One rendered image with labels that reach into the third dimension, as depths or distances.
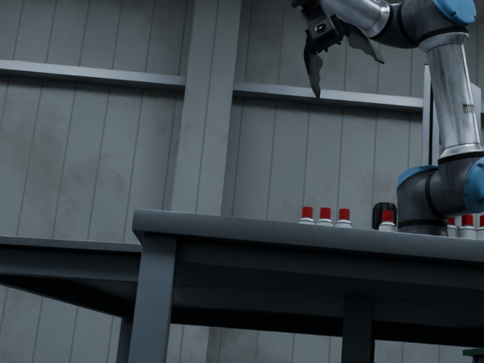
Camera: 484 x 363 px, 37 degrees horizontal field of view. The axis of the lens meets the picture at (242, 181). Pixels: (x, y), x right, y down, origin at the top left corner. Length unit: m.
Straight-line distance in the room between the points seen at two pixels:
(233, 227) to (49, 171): 3.58
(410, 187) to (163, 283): 0.72
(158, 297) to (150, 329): 0.06
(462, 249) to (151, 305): 0.55
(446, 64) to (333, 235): 0.61
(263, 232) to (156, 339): 0.26
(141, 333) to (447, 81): 0.90
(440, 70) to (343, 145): 3.07
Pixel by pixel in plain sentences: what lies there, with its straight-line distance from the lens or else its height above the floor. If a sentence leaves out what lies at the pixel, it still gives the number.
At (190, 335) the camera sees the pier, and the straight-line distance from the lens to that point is 4.35.
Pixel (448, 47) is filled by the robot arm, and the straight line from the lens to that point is 1.76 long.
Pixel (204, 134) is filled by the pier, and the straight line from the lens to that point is 4.58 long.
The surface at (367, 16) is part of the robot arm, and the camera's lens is 1.81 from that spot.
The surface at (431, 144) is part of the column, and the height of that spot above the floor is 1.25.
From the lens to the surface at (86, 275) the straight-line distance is 1.76.
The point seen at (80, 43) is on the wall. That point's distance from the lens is 5.08.
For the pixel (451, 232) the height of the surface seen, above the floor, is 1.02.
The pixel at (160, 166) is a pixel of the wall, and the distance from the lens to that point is 4.71.
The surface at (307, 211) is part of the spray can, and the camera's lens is 2.28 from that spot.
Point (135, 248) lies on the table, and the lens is 1.69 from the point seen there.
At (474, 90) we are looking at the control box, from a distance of 2.34.
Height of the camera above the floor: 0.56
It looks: 15 degrees up
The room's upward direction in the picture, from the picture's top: 5 degrees clockwise
